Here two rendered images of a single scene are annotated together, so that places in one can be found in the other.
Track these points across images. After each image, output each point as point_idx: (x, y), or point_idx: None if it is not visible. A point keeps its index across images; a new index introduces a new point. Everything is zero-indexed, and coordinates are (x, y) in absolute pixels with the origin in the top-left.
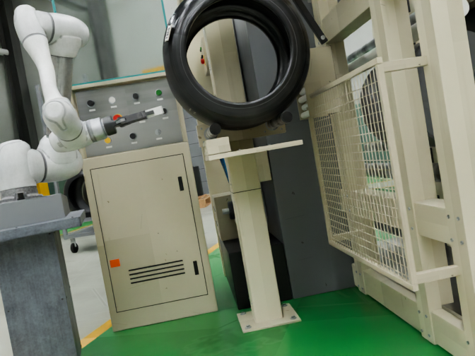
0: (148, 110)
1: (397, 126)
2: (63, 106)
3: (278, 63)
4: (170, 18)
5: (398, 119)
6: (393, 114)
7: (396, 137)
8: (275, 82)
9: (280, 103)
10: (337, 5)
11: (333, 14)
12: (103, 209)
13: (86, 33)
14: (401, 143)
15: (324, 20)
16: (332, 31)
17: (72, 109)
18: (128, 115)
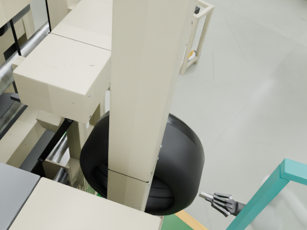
0: (210, 195)
1: (85, 128)
2: (267, 175)
3: (94, 174)
4: (200, 143)
5: (86, 125)
6: (84, 127)
7: (84, 134)
8: (99, 183)
9: None
10: (37, 122)
11: (30, 136)
12: None
13: None
14: (86, 133)
15: (8, 163)
16: (25, 154)
17: (262, 181)
18: (225, 194)
